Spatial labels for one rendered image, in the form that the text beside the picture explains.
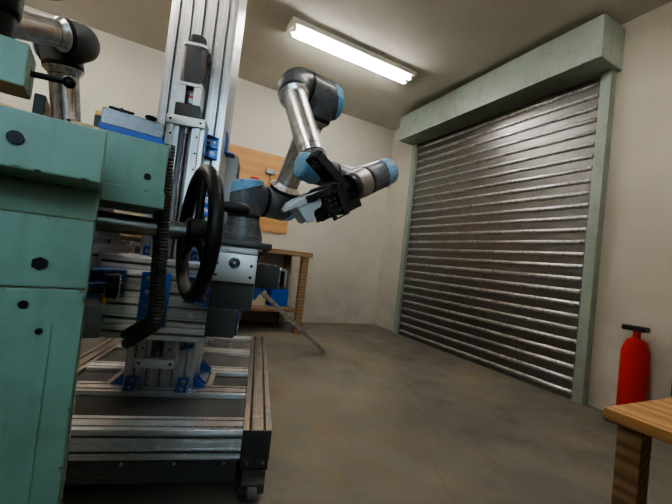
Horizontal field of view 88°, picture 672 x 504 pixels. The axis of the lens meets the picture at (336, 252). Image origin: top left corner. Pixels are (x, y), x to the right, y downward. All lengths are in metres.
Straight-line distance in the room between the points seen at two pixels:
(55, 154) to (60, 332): 0.22
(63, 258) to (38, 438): 0.22
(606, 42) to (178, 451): 3.33
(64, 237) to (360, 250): 4.27
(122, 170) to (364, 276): 4.19
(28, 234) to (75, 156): 0.12
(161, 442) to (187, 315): 0.38
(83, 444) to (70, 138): 1.01
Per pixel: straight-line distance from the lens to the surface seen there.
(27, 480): 0.63
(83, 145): 0.49
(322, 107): 1.26
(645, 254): 2.97
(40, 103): 0.76
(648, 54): 3.39
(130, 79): 4.29
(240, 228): 1.26
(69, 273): 0.55
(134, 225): 0.76
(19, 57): 0.79
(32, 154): 0.49
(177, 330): 1.30
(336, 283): 4.52
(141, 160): 0.72
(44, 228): 0.55
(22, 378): 0.58
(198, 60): 1.55
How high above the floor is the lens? 0.78
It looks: 2 degrees up
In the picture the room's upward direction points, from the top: 6 degrees clockwise
